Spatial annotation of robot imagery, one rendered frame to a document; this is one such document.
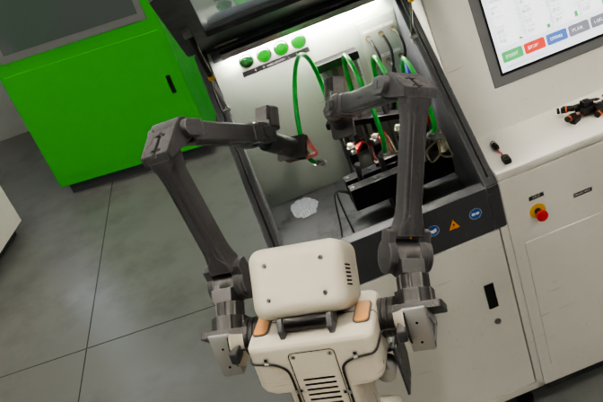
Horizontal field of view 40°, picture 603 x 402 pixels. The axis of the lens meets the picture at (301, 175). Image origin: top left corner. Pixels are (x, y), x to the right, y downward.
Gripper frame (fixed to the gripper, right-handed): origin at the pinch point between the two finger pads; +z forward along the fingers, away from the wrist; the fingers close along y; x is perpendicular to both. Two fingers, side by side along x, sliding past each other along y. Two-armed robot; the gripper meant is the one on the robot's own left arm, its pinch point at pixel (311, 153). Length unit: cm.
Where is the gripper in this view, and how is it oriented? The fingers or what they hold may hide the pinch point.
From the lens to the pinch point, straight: 239.3
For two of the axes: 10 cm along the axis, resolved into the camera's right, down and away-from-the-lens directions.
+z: 6.6, 1.6, 7.4
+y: -7.5, 1.4, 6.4
